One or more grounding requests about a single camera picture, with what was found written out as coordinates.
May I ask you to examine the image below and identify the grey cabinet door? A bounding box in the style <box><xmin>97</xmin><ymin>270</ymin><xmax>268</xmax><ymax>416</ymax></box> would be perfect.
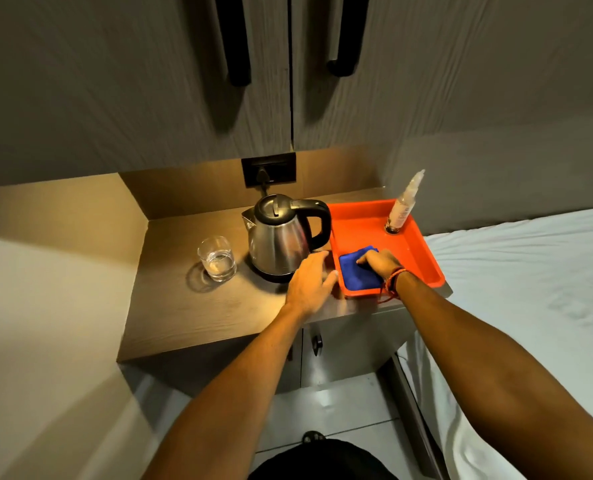
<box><xmin>0</xmin><ymin>0</ymin><xmax>293</xmax><ymax>190</ymax></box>
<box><xmin>300</xmin><ymin>307</ymin><xmax>418</xmax><ymax>388</ymax></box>
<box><xmin>271</xmin><ymin>327</ymin><xmax>304</xmax><ymax>395</ymax></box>
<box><xmin>290</xmin><ymin>0</ymin><xmax>593</xmax><ymax>153</ymax></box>

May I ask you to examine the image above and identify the orange plastic tray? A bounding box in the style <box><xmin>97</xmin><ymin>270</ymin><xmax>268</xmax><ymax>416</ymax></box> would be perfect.
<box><xmin>326</xmin><ymin>199</ymin><xmax>446</xmax><ymax>298</ymax></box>

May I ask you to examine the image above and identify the black kettle base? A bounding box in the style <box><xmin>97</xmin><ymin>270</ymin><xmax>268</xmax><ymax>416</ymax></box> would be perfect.
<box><xmin>249</xmin><ymin>255</ymin><xmax>298</xmax><ymax>285</ymax></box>

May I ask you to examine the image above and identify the blue cleaning cloth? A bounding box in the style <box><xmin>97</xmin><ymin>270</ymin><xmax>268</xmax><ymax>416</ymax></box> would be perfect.
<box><xmin>338</xmin><ymin>246</ymin><xmax>384</xmax><ymax>291</ymax></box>

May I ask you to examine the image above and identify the glass of water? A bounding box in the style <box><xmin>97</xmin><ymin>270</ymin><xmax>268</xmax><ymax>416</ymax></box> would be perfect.
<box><xmin>197</xmin><ymin>236</ymin><xmax>237</xmax><ymax>283</ymax></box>

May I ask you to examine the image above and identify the person's right hand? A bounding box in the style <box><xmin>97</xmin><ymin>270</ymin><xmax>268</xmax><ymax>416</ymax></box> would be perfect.
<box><xmin>356</xmin><ymin>248</ymin><xmax>405</xmax><ymax>284</ymax></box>

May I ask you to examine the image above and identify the person's left hand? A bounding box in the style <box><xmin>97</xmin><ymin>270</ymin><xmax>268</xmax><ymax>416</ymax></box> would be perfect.
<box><xmin>285</xmin><ymin>250</ymin><xmax>339</xmax><ymax>319</ymax></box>

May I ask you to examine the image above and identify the clear spray bottle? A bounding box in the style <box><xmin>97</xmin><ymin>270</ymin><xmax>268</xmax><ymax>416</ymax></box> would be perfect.
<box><xmin>385</xmin><ymin>169</ymin><xmax>426</xmax><ymax>235</ymax></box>

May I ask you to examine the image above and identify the grey lower cabinet door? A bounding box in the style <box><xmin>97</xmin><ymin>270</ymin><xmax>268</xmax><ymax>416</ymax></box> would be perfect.
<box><xmin>300</xmin><ymin>307</ymin><xmax>418</xmax><ymax>388</ymax></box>
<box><xmin>271</xmin><ymin>327</ymin><xmax>304</xmax><ymax>395</ymax></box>

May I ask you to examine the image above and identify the red thread bracelet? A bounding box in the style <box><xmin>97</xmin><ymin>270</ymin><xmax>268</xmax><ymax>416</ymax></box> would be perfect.
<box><xmin>378</xmin><ymin>267</ymin><xmax>410</xmax><ymax>304</ymax></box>

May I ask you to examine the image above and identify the black cabinet door handle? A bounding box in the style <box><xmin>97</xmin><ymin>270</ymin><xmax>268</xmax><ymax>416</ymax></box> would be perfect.
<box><xmin>326</xmin><ymin>0</ymin><xmax>371</xmax><ymax>78</ymax></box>
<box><xmin>214</xmin><ymin>0</ymin><xmax>252</xmax><ymax>88</ymax></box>

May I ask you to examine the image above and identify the person's right forearm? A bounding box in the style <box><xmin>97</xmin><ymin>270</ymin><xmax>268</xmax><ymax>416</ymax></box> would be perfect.
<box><xmin>394</xmin><ymin>271</ymin><xmax>593</xmax><ymax>480</ymax></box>

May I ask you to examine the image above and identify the person's left forearm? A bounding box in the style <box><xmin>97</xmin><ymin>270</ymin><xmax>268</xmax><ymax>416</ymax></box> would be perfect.
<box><xmin>141</xmin><ymin>305</ymin><xmax>307</xmax><ymax>480</ymax></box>

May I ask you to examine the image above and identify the stainless steel electric kettle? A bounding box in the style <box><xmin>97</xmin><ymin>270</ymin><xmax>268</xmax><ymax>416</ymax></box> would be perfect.
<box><xmin>241</xmin><ymin>193</ymin><xmax>332</xmax><ymax>276</ymax></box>

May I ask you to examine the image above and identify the white bed sheet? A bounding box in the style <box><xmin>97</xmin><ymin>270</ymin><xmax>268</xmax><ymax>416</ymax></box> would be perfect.
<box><xmin>396</xmin><ymin>205</ymin><xmax>593</xmax><ymax>480</ymax></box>

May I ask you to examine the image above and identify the black wall socket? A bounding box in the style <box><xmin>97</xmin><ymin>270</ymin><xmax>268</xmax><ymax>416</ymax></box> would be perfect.
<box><xmin>241</xmin><ymin>152</ymin><xmax>297</xmax><ymax>189</ymax></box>

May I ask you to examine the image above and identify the grey upper cabinet door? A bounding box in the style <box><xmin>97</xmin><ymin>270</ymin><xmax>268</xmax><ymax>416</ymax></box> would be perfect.
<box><xmin>290</xmin><ymin>0</ymin><xmax>593</xmax><ymax>153</ymax></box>
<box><xmin>0</xmin><ymin>0</ymin><xmax>293</xmax><ymax>190</ymax></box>

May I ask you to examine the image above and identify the dark bed frame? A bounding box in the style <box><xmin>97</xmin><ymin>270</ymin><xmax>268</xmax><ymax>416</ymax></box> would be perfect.
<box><xmin>382</xmin><ymin>354</ymin><xmax>451</xmax><ymax>480</ymax></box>

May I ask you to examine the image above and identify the person's black clothing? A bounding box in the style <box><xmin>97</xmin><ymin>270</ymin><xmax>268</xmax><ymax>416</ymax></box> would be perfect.
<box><xmin>248</xmin><ymin>439</ymin><xmax>400</xmax><ymax>480</ymax></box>

